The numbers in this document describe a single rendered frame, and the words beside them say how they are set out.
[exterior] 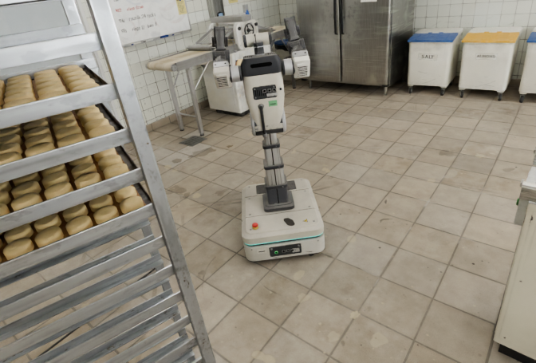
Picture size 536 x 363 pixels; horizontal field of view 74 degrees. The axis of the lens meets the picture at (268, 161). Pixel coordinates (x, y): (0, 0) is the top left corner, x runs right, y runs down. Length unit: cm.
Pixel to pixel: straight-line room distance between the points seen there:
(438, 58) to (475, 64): 43
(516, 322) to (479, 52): 364
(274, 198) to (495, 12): 410
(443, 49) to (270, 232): 360
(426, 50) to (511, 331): 384
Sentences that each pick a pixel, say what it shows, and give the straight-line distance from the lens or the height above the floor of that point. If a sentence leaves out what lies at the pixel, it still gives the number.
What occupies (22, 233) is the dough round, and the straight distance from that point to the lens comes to 92.
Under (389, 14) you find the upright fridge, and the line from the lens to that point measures 499.
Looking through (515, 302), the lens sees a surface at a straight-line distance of 187.
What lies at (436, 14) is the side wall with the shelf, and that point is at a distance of 577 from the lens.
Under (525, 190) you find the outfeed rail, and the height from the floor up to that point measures 88.
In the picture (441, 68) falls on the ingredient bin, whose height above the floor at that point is 37.
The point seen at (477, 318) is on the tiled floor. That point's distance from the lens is 224.
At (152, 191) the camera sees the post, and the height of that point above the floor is 129.
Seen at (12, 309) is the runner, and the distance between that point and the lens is 90.
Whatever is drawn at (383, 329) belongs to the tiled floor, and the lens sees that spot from 209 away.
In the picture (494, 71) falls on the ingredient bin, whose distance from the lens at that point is 508.
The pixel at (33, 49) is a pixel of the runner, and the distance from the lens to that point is 72.
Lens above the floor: 165
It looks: 27 degrees down
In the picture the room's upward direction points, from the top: 8 degrees counter-clockwise
